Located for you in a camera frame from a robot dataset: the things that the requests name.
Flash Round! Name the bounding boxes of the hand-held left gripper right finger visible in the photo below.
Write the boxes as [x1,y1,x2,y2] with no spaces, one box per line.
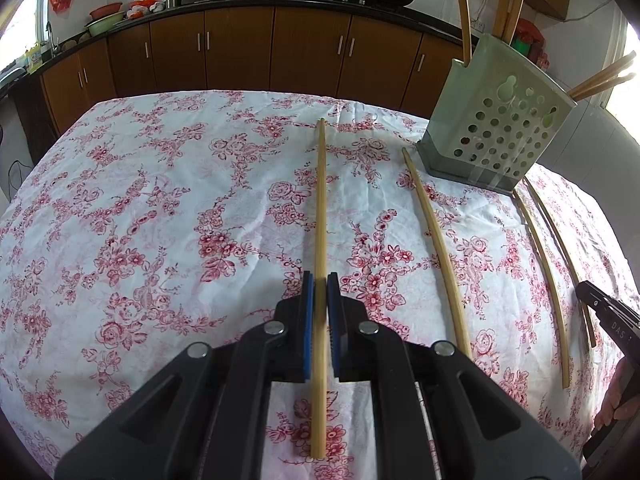
[326,271,583,480]

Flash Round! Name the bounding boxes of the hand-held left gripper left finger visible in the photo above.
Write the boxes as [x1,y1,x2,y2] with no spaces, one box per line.
[52,270,316,480]

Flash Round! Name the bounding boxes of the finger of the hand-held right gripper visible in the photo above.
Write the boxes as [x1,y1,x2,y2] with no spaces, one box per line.
[575,280,614,329]

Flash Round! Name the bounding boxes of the green perforated utensil holder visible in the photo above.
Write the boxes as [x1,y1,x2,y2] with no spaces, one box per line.
[416,32,578,196]

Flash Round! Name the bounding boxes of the person's right hand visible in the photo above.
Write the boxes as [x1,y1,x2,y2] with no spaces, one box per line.
[594,360,632,431]

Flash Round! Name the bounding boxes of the red floral white tablecloth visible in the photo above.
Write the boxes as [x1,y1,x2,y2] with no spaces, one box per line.
[0,89,640,480]

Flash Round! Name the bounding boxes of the sliding window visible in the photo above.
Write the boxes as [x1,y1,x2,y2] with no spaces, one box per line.
[0,0,51,78]
[600,20,640,126]

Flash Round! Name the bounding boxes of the row of condiment bottles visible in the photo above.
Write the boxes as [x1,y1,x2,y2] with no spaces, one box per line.
[515,30,551,71]

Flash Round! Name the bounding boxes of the brown wooden lower cabinets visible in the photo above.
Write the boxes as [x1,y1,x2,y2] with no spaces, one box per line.
[40,5,468,136]

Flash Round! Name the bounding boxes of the black kitchen countertop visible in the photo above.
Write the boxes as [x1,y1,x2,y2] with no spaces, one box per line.
[0,0,481,91]

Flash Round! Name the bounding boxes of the red and white bag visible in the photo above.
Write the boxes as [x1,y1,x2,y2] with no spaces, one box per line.
[125,0,166,20]

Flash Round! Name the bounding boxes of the green basin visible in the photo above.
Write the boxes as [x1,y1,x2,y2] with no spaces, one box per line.
[84,11,126,37]

